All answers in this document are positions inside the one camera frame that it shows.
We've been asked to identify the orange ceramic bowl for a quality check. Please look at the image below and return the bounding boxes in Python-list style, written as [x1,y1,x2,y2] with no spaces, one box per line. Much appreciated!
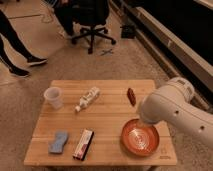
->
[121,119,160,157]

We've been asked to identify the seated person dark clothes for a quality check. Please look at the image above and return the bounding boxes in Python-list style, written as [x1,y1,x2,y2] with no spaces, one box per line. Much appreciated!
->
[54,0,78,38]

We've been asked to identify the red black rectangular box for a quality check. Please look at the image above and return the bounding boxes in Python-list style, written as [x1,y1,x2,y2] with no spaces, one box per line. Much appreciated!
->
[73,129,94,161]

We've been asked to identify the small black box on floor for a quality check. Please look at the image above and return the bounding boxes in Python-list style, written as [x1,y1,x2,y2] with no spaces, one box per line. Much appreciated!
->
[121,25,135,39]

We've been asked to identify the translucent plastic cup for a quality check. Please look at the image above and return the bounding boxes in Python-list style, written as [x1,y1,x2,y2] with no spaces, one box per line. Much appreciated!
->
[44,87,63,109]

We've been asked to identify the black office chair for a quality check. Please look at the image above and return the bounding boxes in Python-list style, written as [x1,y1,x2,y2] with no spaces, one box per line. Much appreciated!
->
[71,0,116,54]

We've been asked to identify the standing person dark pants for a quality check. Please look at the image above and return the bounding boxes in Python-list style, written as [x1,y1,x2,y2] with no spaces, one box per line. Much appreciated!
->
[0,10,46,77]

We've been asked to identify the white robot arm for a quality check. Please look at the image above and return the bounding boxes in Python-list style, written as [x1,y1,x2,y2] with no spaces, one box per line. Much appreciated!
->
[137,77,213,149]

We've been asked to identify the small white bottle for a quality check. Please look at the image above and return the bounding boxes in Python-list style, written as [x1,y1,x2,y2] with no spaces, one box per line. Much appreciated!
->
[75,87,100,112]

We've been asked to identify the blue sponge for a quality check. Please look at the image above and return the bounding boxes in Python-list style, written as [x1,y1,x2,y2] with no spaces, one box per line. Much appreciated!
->
[48,131,69,154]

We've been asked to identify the small brown bar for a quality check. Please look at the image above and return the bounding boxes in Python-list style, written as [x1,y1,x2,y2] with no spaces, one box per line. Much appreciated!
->
[127,88,136,106]

